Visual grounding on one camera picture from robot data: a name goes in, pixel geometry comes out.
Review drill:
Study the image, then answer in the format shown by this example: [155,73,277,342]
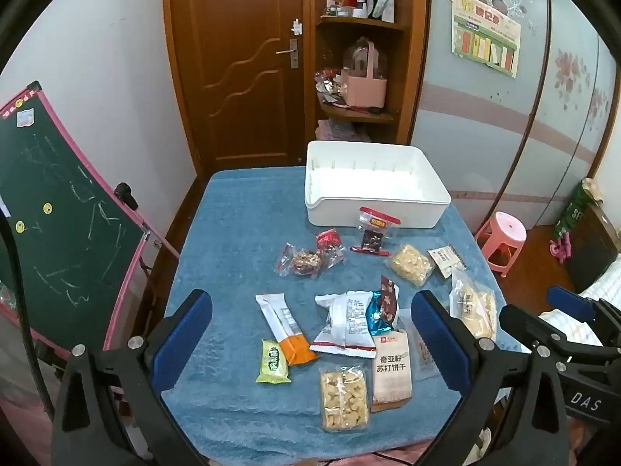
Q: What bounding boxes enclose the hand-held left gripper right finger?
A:
[410,290,568,466]

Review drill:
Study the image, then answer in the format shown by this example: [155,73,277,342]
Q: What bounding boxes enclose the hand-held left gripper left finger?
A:
[51,289,214,466]

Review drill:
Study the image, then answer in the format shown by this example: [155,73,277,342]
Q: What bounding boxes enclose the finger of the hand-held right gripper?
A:
[500,303,597,365]
[547,286,621,345]

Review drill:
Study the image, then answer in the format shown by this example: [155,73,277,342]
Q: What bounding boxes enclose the clear packet of brown bars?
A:
[410,318,437,374]

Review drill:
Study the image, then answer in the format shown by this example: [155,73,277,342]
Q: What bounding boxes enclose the clear packet of pale pastries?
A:
[449,268,498,341]

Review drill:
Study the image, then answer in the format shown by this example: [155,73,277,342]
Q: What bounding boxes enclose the beige cracker packet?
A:
[371,330,414,412]

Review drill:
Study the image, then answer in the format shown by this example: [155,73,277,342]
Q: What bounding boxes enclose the blue foil snack packet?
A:
[365,291,399,338]

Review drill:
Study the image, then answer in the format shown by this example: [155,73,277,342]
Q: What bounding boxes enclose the brown and red snack packet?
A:
[380,275,399,323]

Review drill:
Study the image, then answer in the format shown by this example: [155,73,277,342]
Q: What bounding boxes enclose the clear packet of yellow crackers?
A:
[388,244,435,287]

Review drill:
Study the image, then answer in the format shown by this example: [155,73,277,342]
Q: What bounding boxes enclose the small white snack packet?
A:
[427,245,467,278]

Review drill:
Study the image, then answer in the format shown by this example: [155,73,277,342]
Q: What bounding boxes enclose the small green snack packet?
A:
[255,339,293,384]

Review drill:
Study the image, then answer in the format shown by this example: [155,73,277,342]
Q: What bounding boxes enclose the white packet with red strip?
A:
[309,291,376,359]

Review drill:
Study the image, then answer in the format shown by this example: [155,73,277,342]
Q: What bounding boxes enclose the long white and orange packet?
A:
[255,292,318,366]

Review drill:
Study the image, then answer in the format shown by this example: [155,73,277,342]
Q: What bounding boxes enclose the clear packet with red label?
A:
[350,206,401,256]

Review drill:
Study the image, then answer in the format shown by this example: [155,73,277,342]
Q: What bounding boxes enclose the small red snack packet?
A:
[314,229,345,270]

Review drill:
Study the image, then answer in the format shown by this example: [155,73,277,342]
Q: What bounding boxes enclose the clear packet of nuts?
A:
[275,243,323,280]

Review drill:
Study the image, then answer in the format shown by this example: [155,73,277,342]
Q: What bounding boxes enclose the white plastic bin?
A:
[305,140,452,229]

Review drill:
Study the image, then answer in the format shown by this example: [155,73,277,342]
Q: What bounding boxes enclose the checkered bed sheet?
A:
[538,252,621,345]

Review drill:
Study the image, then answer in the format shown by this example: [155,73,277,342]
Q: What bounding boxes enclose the dark wooden headboard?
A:
[565,204,621,292]

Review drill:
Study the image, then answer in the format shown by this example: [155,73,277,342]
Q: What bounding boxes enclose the green bag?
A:
[555,179,605,243]

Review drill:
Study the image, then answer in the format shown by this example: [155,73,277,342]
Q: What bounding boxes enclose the pink plastic stool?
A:
[474,211,528,277]

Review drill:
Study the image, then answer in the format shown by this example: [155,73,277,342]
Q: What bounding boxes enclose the blue table cloth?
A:
[160,165,529,462]

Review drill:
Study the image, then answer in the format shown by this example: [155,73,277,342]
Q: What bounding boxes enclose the flowered sliding wardrobe doors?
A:
[412,0,621,253]

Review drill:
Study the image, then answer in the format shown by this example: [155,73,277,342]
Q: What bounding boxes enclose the folded pink cloth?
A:
[316,119,374,143]

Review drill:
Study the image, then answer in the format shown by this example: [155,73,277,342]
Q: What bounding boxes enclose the pink basket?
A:
[340,36,389,110]

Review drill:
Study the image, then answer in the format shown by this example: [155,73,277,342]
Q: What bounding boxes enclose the pile of foil wrappers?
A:
[314,69,347,108]

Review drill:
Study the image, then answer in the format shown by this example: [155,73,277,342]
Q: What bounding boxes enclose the brown wooden door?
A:
[187,0,311,166]

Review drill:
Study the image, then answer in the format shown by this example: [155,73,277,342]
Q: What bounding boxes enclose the wooden corner shelf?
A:
[308,0,430,146]

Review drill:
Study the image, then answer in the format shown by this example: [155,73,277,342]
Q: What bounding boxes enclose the group of bottles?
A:
[324,0,396,23]

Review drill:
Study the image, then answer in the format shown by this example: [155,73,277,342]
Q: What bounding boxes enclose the green chalkboard with pink frame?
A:
[0,80,180,355]

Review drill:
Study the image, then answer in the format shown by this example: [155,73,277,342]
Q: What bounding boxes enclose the black cable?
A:
[0,214,54,418]

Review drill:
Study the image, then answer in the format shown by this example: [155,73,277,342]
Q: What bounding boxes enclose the wall poster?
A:
[450,0,522,78]

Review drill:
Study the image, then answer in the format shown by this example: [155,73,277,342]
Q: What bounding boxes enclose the metal door handle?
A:
[276,39,299,70]

